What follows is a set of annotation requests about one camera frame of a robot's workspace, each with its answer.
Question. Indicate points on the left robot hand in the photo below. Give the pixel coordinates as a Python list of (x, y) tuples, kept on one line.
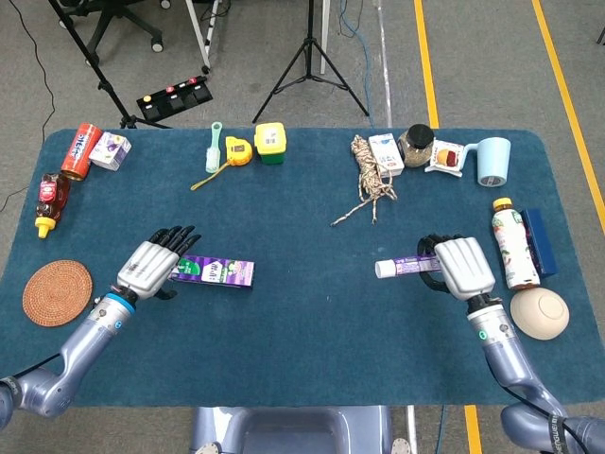
[(144, 269)]

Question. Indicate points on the brown syrup bottle yellow cap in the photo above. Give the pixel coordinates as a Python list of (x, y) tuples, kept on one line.
[(51, 198)]

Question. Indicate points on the dark blue box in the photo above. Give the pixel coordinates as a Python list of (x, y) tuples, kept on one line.
[(542, 241)]

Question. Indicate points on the white snack packet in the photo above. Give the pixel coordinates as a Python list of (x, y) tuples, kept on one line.
[(446, 158)]

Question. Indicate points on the white pole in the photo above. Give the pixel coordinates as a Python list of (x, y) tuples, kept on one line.
[(325, 38)]

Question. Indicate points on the yellow tape measure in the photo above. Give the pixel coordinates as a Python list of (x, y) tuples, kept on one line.
[(238, 151)]

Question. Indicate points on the yellow green mini bin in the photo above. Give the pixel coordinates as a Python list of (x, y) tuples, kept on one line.
[(270, 142)]

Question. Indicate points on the light blue mug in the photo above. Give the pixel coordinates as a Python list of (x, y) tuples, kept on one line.
[(494, 161)]

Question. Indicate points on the black tripod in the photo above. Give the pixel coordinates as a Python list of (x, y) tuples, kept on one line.
[(309, 42)]

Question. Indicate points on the purple toothpaste box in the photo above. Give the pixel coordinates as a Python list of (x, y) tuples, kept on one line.
[(222, 273)]

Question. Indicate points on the black office chair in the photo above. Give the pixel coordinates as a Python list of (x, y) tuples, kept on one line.
[(106, 21)]

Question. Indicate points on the white blue carton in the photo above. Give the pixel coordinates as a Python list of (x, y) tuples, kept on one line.
[(386, 153)]

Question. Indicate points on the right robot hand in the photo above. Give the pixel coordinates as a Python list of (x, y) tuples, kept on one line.
[(465, 267)]

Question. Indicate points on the drink bottle yellow cap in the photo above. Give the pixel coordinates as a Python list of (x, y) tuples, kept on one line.
[(515, 246)]

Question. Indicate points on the round woven coaster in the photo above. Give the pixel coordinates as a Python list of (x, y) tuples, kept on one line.
[(57, 293)]

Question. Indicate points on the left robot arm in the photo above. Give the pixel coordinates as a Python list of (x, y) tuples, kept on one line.
[(85, 340)]

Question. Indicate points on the white frame leg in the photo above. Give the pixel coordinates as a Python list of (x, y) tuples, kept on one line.
[(198, 33)]

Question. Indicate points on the purple toothpaste tube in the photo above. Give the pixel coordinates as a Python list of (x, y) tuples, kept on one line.
[(402, 267)]

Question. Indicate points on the black light stand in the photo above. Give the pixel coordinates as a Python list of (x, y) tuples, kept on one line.
[(101, 85)]

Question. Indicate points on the orange red can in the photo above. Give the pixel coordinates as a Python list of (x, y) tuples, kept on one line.
[(81, 151)]

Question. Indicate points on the glass jar black lid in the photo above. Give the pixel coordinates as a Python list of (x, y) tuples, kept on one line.
[(416, 149)]

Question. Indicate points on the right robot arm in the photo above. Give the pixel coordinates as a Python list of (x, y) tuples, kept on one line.
[(501, 350)]

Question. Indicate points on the small white purple carton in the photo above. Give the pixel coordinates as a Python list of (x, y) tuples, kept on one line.
[(111, 151)]

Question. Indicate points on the blue table cloth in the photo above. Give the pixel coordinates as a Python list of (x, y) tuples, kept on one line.
[(283, 227)]

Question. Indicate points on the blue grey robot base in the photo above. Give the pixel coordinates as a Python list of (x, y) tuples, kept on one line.
[(283, 430)]

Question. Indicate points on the beige bowl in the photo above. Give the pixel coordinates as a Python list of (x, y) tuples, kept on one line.
[(541, 314)]

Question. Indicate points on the black foot pedal board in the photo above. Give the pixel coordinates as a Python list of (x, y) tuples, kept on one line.
[(175, 99)]

